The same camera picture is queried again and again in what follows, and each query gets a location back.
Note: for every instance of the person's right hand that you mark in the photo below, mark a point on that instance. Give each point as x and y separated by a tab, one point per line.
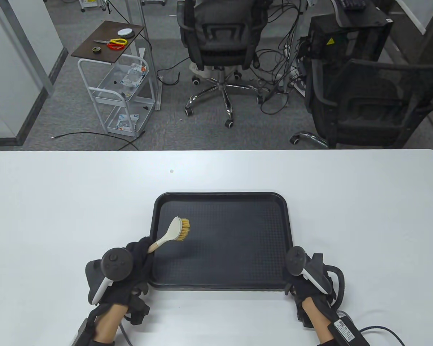
306	288

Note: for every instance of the person's left hand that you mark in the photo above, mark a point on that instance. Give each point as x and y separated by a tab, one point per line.
142	259

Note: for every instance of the white pot brush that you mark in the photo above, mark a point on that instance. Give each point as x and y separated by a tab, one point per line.
175	230

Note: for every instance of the black plastic tray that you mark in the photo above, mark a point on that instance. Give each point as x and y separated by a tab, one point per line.
231	234

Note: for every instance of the person's right forearm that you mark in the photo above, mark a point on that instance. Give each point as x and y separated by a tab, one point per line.
319	317

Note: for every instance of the black and white controller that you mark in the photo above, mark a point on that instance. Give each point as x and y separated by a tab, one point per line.
115	263
296	260

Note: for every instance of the black box with white label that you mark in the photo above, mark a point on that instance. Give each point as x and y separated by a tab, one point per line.
346	331
82	331

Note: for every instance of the clear plastic bag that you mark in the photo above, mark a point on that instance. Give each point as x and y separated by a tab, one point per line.
133	74
127	120

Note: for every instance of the black mesh office chair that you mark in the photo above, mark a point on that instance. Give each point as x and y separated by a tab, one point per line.
364	108

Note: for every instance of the white metal desk leg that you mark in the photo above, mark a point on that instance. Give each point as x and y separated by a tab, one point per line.
149	57

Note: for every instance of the dark brown board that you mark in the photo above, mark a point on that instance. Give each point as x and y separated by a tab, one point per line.
108	54

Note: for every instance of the white power strip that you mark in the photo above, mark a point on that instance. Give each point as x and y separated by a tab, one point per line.
292	78

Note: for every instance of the white round disc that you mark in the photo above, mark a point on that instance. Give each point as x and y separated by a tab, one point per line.
125	32

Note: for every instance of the black padded office chair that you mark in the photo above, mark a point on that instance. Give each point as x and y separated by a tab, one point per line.
220	36

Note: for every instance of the black computer tower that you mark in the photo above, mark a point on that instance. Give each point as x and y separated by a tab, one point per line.
364	32

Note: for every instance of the black keyboard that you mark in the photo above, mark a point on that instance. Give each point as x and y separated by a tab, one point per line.
351	4

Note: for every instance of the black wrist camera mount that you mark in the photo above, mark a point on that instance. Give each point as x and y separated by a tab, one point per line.
139	310
305	319

